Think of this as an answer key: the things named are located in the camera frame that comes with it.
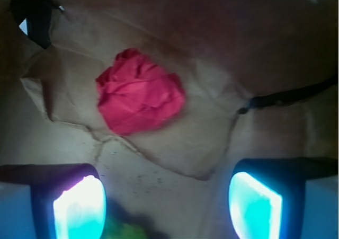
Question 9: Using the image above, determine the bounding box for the green plush toy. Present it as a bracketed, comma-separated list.
[101, 218, 148, 239]

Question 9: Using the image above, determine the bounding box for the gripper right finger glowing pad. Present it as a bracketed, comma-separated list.
[228, 157, 338, 238]

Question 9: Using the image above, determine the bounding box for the brown paper bag tray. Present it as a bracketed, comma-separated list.
[1, 0, 338, 238]

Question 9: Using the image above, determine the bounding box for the red paper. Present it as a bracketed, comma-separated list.
[95, 48, 186, 136]

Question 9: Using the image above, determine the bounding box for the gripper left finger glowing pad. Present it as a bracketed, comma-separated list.
[1, 163, 106, 238]

